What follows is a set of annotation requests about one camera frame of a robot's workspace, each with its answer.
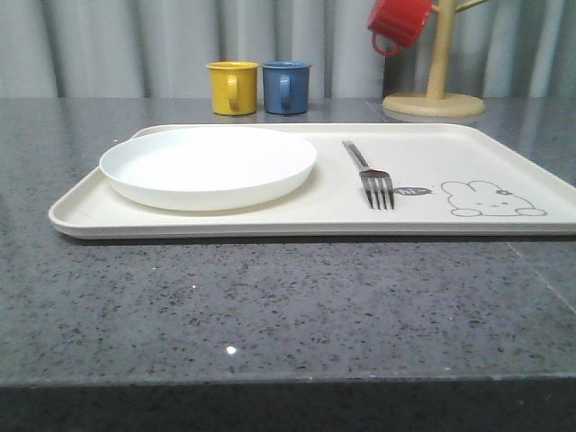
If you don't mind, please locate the white round plate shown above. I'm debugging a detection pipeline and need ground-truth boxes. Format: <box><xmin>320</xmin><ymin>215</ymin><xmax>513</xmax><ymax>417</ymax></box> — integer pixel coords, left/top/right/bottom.
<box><xmin>99</xmin><ymin>126</ymin><xmax>317</xmax><ymax>212</ymax></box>

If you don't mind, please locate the cream rabbit print tray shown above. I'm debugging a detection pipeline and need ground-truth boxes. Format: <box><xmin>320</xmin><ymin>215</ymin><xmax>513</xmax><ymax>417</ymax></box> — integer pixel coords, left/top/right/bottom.
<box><xmin>49</xmin><ymin>123</ymin><xmax>575</xmax><ymax>239</ymax></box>

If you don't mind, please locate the yellow enamel mug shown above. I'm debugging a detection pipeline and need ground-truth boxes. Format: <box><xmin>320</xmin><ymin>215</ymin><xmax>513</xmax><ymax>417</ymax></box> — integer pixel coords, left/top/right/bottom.
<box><xmin>206</xmin><ymin>61</ymin><xmax>258</xmax><ymax>116</ymax></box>

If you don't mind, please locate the silver metal fork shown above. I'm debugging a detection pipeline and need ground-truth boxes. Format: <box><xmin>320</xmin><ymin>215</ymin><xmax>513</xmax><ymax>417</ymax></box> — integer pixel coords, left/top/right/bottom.
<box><xmin>343</xmin><ymin>140</ymin><xmax>395</xmax><ymax>211</ymax></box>

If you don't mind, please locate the grey pleated curtain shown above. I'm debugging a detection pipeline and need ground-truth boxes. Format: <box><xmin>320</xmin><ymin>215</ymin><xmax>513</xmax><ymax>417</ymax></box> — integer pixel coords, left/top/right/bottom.
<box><xmin>1</xmin><ymin>1</ymin><xmax>575</xmax><ymax>98</ymax></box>

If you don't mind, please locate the wooden mug tree stand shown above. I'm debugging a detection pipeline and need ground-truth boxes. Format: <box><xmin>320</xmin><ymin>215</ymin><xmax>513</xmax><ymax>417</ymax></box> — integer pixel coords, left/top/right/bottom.
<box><xmin>382</xmin><ymin>0</ymin><xmax>486</xmax><ymax>118</ymax></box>

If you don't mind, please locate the blue enamel mug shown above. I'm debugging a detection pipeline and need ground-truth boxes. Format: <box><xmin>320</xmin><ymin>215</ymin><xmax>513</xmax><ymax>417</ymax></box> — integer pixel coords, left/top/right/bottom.
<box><xmin>262</xmin><ymin>61</ymin><xmax>311</xmax><ymax>115</ymax></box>

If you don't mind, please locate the red enamel mug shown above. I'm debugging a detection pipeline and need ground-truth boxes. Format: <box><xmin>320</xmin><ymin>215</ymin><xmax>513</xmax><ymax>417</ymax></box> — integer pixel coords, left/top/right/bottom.
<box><xmin>367</xmin><ymin>0</ymin><xmax>434</xmax><ymax>56</ymax></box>

